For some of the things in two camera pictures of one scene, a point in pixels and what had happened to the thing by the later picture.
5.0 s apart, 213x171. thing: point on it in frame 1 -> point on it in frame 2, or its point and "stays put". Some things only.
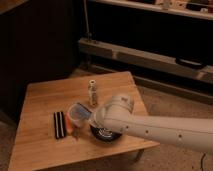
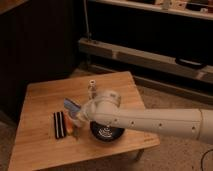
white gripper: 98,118 -> 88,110
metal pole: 87,20 stays put
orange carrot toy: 69,124 stays put
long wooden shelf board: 147,58 stays put
